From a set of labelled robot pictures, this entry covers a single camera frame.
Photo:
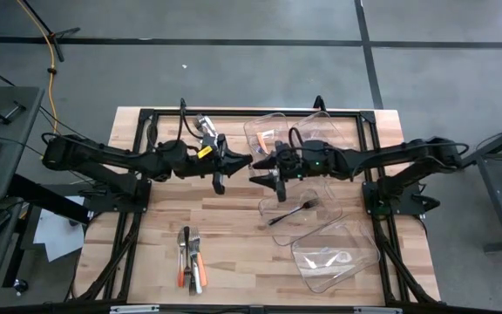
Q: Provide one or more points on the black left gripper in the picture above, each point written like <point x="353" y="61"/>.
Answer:
<point x="194" y="161"/>

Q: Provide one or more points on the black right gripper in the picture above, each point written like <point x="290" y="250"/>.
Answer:
<point x="294" y="161"/>

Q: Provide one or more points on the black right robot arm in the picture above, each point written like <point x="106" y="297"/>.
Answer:
<point x="386" y="157"/>

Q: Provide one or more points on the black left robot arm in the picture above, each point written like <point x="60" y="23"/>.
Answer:
<point x="111" y="152"/>

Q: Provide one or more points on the yellow tape tag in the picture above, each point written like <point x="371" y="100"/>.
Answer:
<point x="205" y="152"/>

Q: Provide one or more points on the clear plastic bin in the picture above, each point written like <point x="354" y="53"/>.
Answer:
<point x="251" y="126"/>
<point x="320" y="126"/>
<point x="355" y="261"/>
<point x="320" y="227"/>

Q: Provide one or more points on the black desk leg beam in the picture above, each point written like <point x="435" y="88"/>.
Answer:
<point x="46" y="198"/>

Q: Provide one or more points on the white paper sheet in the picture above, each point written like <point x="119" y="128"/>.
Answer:
<point x="55" y="237"/>

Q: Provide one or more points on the black tripod stand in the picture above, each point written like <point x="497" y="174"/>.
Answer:
<point x="65" y="32"/>

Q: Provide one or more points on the grey office desk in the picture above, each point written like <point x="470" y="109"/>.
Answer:
<point x="20" y="131"/>

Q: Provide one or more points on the black aluminium table frame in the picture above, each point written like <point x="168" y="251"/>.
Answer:
<point x="233" y="112"/>

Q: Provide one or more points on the black frame hook bracket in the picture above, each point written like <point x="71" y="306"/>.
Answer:
<point x="183" y="104"/>
<point x="319" y="104"/>

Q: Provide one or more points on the silver metal bracket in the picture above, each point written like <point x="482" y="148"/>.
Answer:
<point x="133" y="309"/>
<point x="377" y="310"/>

